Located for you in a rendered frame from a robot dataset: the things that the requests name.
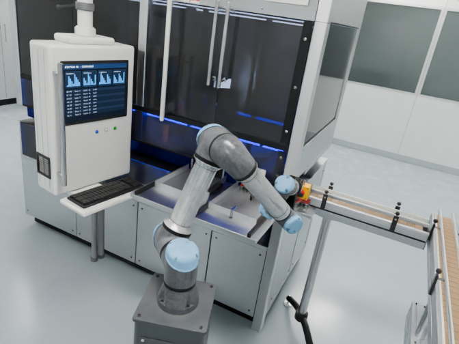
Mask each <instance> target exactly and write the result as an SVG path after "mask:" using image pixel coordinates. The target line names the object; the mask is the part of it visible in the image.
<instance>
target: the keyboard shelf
mask: <svg viewBox="0 0 459 344"><path fill-rule="evenodd" d="M100 185H102V184H99V183H95V184H92V185H89V186H86V187H83V188H79V189H76V190H73V191H70V192H67V193H68V194H69V195H73V194H75V193H78V192H82V191H84V190H88V189H90V188H94V187H97V186H100ZM131 192H133V191H131ZM131 192H128V193H126V194H124V195H120V196H118V197H115V198H112V199H109V200H107V201H104V202H102V203H99V204H96V205H93V206H91V207H87V208H85V209H83V208H81V207H80V206H78V205H77V204H75V203H73V202H71V201H69V200H68V199H67V197H66V198H63V199H61V200H60V203H61V204H63V205H65V206H66V207H68V208H70V209H71V210H73V211H75V212H76V213H77V214H80V215H81V216H88V215H90V214H93V213H95V212H99V211H100V210H103V209H106V208H108V207H111V206H113V205H116V204H118V203H121V202H124V201H127V200H129V199H132V198H133V197H131V196H130V193H131Z"/></svg>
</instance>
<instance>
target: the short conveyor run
mask: <svg viewBox="0 0 459 344"><path fill-rule="evenodd" d="M332 185H334V183H333V182H330V186H329V189H328V188H323V187H321V186H317V185H314V184H313V186H312V189H311V194H310V196H309V197H308V199H311V202H310V206H311V207H315V208H317V210H316V213H315V214H317V215H319V216H323V217H325V218H329V219H331V220H335V221H337V222H340V223H344V224H346V225H350V226H352V227H356V228H358V229H362V230H364V231H368V232H370V233H374V234H376V235H380V236H382V237H385V238H389V239H392V240H395V241H398V242H401V243H404V244H408V245H410V246H414V247H416V248H420V249H422V250H424V248H425V246H426V243H427V241H428V238H429V226H430V225H429V224H427V223H429V220H430V219H427V218H423V217H420V216H416V215H414V214H409V213H407V212H403V211H400V205H401V204H402V203H401V202H399V201H398V202H397V205H396V206H395V209H393V208H391V207H387V206H384V205H380V204H377V203H373V202H371V201H366V200H364V199H360V198H357V197H353V196H350V195H346V194H344V193H341V192H337V191H334V190H333V186H332ZM314 188H315V189H314ZM316 189H317V190H316ZM321 190H322V191H321ZM323 191H324V192H323ZM332 194H333V195H332ZM336 195H338V196H340V197H338V196H336ZM342 197H344V198H342ZM345 198H347V199H345ZM349 199H351V200H349ZM352 200H353V201H352ZM356 201H358V202H360V203H358V202H356ZM363 203H364V204H363ZM365 204H367V205H365ZM370 205H371V206H370ZM372 206H373V207H372ZM376 207H377V208H376ZM379 208H380V209H379ZM381 209H382V210H381ZM385 210H386V211H385ZM388 211H389V212H388ZM391 212H393V213H391ZM400 215H402V216H400ZM405 216H407V217H409V218H407V217H405ZM412 218H414V219H416V220H414V219H412ZM418 220H420V221H418ZM421 221H423V222H425V223H423V222H421Z"/></svg>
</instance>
